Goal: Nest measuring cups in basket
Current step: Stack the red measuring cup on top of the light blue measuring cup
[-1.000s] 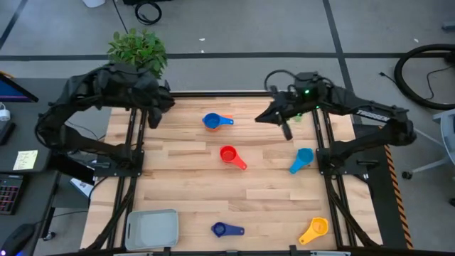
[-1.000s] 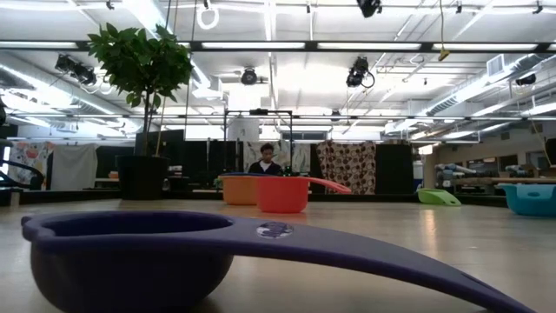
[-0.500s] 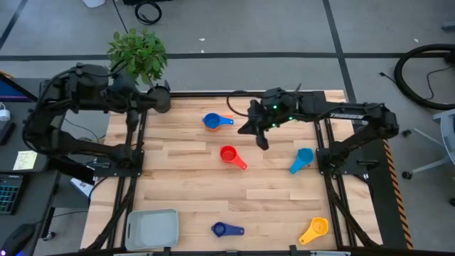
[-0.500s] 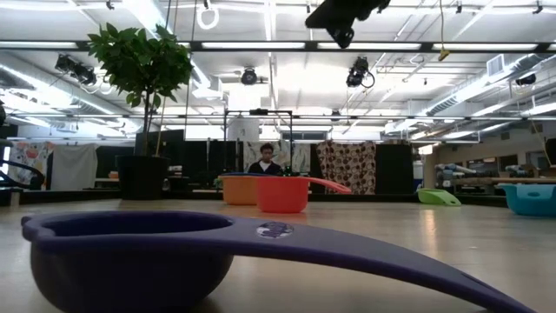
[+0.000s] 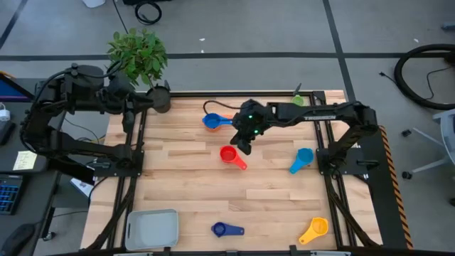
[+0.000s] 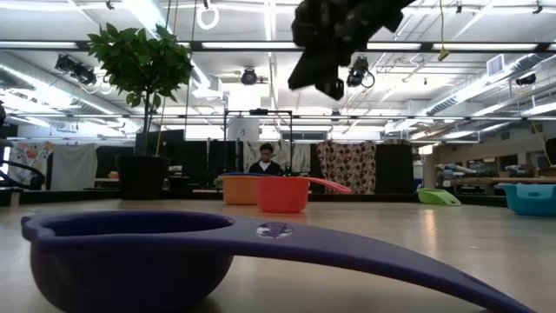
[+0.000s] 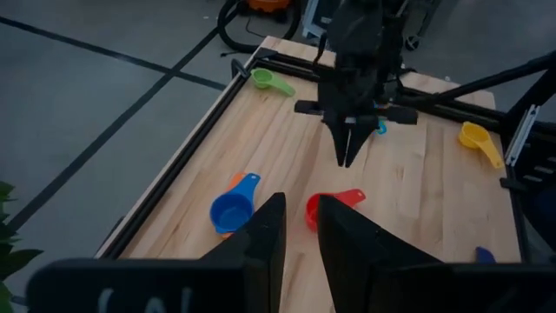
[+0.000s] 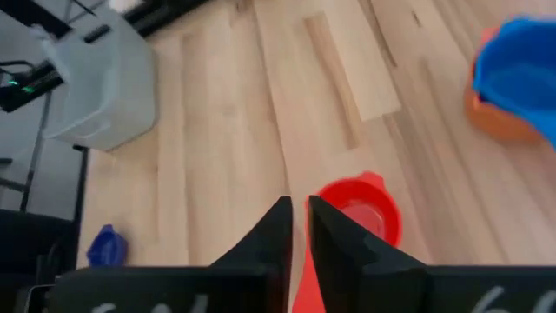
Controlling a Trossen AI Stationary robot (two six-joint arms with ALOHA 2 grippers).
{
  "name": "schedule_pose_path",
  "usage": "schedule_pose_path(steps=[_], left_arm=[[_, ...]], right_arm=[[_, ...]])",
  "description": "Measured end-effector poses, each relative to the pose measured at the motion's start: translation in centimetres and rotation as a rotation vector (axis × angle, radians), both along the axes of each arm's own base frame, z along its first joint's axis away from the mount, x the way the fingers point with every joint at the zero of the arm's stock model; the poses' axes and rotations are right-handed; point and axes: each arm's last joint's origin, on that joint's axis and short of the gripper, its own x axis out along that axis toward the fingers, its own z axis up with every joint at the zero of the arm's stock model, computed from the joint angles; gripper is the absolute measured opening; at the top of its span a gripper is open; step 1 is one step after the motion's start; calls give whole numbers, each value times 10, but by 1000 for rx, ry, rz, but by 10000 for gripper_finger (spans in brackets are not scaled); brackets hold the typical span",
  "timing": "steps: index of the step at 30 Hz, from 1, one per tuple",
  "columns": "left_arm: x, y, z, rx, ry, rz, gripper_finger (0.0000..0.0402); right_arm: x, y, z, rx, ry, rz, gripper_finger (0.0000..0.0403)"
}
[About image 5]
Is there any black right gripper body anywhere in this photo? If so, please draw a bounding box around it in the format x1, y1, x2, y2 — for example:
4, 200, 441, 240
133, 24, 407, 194
232, 99, 273, 142

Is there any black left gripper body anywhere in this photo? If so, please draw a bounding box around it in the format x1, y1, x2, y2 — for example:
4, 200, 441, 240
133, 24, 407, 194
106, 73, 138, 113

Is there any red measuring cup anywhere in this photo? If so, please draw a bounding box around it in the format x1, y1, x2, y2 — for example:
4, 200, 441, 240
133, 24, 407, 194
219, 145, 248, 171

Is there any medium blue measuring cup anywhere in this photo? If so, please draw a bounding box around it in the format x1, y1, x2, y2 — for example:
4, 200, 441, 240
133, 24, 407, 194
202, 112, 234, 129

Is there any light blue measuring cup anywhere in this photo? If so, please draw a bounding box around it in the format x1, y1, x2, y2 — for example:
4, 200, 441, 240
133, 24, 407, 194
289, 147, 315, 175

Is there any dark indigo measuring cup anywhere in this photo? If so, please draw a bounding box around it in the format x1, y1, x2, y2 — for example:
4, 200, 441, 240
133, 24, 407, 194
210, 221, 245, 238

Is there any yellow measuring cup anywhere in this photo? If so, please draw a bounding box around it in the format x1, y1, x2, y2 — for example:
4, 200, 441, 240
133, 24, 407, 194
298, 217, 329, 246

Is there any light grey plastic basket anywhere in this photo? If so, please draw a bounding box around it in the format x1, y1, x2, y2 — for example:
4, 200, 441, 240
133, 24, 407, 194
124, 208, 180, 252

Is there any green potted plant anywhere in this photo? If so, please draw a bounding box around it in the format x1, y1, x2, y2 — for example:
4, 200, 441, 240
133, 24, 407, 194
106, 27, 172, 114

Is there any black flat panel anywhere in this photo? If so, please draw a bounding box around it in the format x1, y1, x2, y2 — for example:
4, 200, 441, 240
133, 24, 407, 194
48, 158, 96, 186

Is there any white paper sheet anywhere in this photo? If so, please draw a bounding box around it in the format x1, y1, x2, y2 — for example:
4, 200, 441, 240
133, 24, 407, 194
70, 176, 95, 198

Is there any computer monitor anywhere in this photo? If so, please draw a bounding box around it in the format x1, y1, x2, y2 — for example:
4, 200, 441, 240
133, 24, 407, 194
0, 73, 36, 104

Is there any yellow sticky note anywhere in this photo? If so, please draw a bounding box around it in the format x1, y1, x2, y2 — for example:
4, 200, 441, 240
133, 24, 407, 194
12, 149, 38, 171

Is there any black phone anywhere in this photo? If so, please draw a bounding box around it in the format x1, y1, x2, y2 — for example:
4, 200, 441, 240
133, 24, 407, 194
0, 120, 17, 146

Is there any black desk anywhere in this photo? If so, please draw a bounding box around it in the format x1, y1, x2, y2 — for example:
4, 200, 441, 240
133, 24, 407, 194
0, 78, 77, 256

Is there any backlit black keyboard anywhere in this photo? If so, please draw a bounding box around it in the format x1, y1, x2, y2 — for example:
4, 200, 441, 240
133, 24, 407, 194
0, 174, 24, 216

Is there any black platform with hazard stripe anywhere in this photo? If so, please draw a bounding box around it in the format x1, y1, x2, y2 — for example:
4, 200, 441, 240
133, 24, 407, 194
355, 124, 415, 250

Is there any black computer mouse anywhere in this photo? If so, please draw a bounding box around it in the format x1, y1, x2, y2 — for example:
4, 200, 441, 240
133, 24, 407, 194
0, 223, 36, 256

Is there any grey office chair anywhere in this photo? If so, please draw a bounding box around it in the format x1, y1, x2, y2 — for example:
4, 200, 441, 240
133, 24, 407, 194
401, 108, 455, 181

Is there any black metal table frame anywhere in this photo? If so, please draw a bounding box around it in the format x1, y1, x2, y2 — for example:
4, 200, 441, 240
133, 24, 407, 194
83, 88, 383, 256

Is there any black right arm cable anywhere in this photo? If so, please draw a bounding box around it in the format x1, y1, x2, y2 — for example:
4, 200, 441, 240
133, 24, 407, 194
203, 100, 246, 114

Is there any coiled black floor cable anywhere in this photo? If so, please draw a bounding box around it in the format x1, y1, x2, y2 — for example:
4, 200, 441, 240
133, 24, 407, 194
134, 0, 163, 26

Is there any thin black floor cable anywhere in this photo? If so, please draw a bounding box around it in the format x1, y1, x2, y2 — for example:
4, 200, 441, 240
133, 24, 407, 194
378, 65, 455, 102

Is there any large black hose ring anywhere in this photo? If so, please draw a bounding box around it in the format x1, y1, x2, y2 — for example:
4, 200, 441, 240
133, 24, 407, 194
393, 43, 455, 111

